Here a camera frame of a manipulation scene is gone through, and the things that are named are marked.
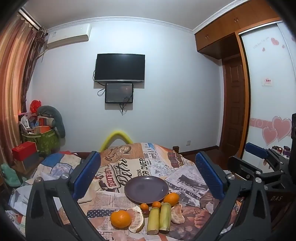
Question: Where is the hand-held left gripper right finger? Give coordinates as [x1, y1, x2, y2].
[195, 151, 272, 241]

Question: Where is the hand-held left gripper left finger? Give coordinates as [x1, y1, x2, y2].
[25, 151, 102, 241]

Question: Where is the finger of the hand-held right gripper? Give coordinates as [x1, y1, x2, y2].
[245, 142, 289, 172]
[228, 156, 287, 186]

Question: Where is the large orange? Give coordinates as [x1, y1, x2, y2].
[110, 210, 132, 229]
[163, 192, 180, 207]

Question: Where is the peeled pomelo piece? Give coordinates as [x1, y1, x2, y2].
[126, 206, 146, 233]
[171, 203, 185, 224]

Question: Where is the green sugarcane piece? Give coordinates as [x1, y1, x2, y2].
[147, 207, 160, 235]
[159, 202, 172, 233]

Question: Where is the dark purple plate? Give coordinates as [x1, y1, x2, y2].
[124, 176, 169, 204]

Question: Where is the blue patchwork blanket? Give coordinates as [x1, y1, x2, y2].
[9, 151, 82, 232]

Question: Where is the white heart wardrobe door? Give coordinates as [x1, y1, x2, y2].
[239, 21, 296, 154]

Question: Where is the yellow foam tube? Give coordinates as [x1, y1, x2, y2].
[100, 130, 134, 152]

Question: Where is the green storage bag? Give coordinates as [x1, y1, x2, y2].
[22, 128, 58, 156]

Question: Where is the brown wooden door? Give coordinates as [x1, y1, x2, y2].
[218, 54, 248, 151]

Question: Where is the dark grey box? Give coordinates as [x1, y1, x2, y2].
[22, 152, 40, 169]

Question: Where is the red box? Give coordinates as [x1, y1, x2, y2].
[12, 141, 38, 161]

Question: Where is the small white fan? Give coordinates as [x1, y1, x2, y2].
[21, 116, 31, 133]

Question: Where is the red plastic bag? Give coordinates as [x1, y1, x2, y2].
[30, 100, 42, 114]

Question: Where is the pink orange curtain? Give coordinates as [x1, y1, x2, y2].
[0, 10, 40, 167]

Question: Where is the wooden overhead cabinet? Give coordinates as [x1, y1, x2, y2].
[194, 0, 281, 59]

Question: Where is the brown sheer curtain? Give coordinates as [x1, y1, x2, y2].
[22, 27, 48, 112]

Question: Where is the white air conditioner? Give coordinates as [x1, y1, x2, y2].
[46, 24, 92, 49]

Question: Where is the small black wall monitor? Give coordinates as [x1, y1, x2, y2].
[105, 83, 134, 104]

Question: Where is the black wall television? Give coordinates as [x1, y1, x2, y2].
[95, 54, 146, 83]

